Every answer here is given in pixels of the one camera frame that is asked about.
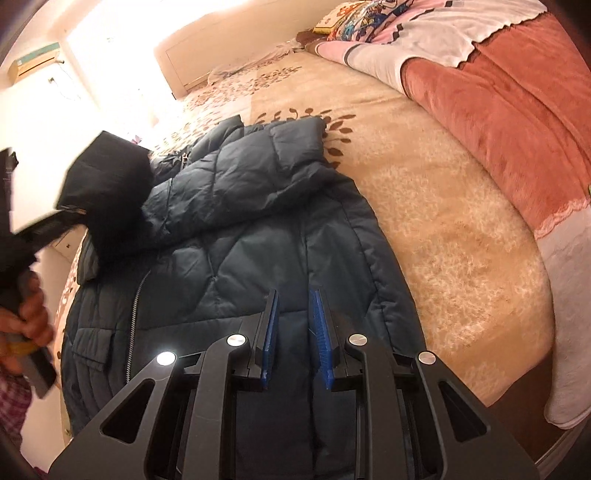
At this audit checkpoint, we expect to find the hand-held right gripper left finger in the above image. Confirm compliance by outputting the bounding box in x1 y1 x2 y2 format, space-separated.
47 290 280 480

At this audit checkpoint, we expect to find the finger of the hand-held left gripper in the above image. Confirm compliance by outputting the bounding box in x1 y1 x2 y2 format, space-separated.
9 205 88 261

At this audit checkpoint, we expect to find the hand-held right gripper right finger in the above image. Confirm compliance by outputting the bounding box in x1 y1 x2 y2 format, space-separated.
308 286 541 480

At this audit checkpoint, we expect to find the dark blue puffer jacket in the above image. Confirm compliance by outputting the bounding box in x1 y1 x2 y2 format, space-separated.
55 115 428 480

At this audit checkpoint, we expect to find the person's left hand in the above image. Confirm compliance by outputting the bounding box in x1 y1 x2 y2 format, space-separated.
0 270 55 374

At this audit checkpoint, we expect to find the person's plaid clothing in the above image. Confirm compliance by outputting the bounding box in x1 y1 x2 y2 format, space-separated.
0 369 31 462

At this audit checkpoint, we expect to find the bed with leaf blanket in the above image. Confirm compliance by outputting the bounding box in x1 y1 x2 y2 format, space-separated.
46 51 555 416

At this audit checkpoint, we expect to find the pink red patchwork blanket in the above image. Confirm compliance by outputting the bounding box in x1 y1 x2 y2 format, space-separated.
318 0 591 430

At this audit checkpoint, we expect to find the yellow embroidered pillow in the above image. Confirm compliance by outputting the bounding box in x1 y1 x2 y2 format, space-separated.
313 4 346 36

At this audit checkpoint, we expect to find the cartoon print pillow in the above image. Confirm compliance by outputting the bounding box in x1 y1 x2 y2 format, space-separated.
332 0 416 44

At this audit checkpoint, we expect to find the wall air conditioner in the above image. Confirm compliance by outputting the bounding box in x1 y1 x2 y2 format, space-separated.
7 41 63 84

